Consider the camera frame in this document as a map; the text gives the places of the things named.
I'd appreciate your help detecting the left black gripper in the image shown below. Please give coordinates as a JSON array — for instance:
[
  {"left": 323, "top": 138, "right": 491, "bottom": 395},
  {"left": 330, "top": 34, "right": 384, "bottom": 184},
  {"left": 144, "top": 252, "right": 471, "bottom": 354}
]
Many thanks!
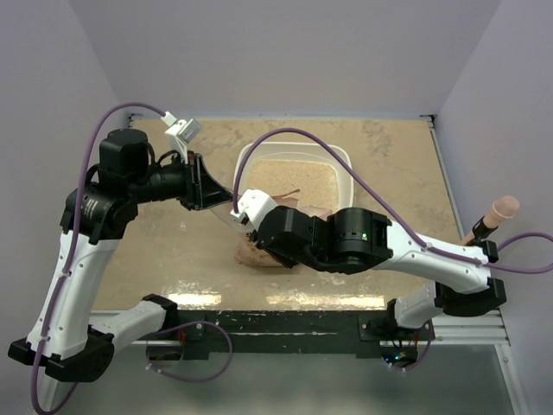
[{"left": 130, "top": 149, "right": 235, "bottom": 209}]

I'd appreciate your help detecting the orange cat litter bag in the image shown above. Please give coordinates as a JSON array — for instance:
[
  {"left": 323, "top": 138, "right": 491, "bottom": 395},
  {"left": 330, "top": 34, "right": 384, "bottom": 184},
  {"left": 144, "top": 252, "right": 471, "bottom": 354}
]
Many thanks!
[{"left": 234, "top": 188, "right": 333, "bottom": 267}]

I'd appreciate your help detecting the white litter box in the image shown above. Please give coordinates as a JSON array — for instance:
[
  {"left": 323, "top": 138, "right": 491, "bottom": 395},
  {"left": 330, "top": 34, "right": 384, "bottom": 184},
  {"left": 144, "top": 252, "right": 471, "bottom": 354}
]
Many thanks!
[{"left": 238, "top": 142, "right": 354, "bottom": 213}]

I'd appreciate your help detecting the beige litter scoop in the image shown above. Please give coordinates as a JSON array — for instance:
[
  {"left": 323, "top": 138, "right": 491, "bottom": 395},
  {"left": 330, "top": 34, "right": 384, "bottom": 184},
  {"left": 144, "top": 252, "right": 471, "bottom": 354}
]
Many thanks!
[{"left": 461, "top": 195, "right": 520, "bottom": 246}]

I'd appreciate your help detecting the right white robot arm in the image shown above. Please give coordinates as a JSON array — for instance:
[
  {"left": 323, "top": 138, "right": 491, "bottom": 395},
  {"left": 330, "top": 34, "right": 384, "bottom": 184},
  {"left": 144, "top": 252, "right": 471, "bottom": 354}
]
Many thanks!
[{"left": 253, "top": 206, "right": 506, "bottom": 340}]

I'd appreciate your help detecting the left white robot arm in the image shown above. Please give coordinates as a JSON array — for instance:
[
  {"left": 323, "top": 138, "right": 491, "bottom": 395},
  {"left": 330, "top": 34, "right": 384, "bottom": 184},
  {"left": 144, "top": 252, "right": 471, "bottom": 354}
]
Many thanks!
[{"left": 9, "top": 129, "right": 232, "bottom": 383}]

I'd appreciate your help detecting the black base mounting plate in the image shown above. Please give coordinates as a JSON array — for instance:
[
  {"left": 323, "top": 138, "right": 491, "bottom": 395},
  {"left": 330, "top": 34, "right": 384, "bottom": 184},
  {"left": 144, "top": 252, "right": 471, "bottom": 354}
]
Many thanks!
[{"left": 142, "top": 309, "right": 437, "bottom": 361}]

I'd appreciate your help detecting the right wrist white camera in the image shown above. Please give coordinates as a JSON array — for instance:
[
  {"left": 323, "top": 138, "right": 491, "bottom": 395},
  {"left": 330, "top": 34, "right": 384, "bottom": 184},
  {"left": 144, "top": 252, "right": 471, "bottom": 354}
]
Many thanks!
[{"left": 230, "top": 189, "right": 278, "bottom": 233}]

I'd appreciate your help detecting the wrist white camera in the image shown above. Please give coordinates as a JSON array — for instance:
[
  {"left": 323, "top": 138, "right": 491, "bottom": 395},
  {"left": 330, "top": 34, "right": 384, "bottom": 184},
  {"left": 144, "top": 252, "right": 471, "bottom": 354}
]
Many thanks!
[
  {"left": 230, "top": 189, "right": 278, "bottom": 233},
  {"left": 161, "top": 112, "right": 201, "bottom": 163}
]

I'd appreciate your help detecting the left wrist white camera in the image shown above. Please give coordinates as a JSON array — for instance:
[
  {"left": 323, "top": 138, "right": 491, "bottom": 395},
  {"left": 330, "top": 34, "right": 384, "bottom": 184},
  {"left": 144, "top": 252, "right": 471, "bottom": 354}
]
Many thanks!
[{"left": 161, "top": 112, "right": 201, "bottom": 163}]

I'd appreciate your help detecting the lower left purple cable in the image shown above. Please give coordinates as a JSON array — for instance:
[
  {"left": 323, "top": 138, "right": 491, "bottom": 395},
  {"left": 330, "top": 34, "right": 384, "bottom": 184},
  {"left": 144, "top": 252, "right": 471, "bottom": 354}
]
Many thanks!
[{"left": 145, "top": 321, "right": 234, "bottom": 382}]

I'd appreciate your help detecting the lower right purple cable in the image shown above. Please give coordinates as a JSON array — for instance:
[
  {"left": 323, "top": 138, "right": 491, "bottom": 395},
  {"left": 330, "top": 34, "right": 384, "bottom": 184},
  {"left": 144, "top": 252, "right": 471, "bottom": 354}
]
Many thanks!
[{"left": 388, "top": 323, "right": 435, "bottom": 372}]

